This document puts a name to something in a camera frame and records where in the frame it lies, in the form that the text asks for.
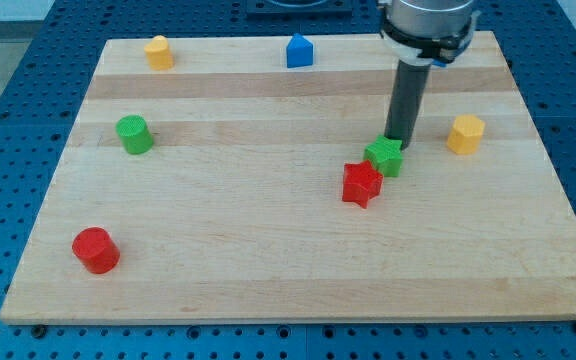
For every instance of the red star block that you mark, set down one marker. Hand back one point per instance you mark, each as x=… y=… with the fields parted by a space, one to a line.
x=361 y=183

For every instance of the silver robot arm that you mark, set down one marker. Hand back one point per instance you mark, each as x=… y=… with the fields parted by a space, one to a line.
x=423 y=32

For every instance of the green star block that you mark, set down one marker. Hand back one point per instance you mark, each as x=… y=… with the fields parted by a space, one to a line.
x=385 y=155

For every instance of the wooden board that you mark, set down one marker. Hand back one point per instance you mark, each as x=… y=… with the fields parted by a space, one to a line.
x=235 y=215

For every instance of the blue triangle block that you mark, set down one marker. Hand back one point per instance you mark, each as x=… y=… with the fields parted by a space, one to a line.
x=299 y=52

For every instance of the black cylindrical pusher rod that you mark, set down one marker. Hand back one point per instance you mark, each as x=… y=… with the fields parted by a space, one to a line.
x=406 y=98

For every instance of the green cylinder block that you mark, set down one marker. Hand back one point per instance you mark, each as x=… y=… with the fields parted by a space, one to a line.
x=134 y=134

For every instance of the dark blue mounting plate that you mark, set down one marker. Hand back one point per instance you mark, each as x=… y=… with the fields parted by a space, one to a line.
x=255 y=8

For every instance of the yellow hexagon block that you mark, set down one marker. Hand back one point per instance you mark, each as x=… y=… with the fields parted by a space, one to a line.
x=465 y=135

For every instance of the yellow heart block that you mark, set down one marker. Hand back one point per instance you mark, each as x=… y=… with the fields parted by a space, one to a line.
x=158 y=53

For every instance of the red cylinder block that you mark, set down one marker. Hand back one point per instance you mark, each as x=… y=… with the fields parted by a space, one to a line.
x=96 y=251

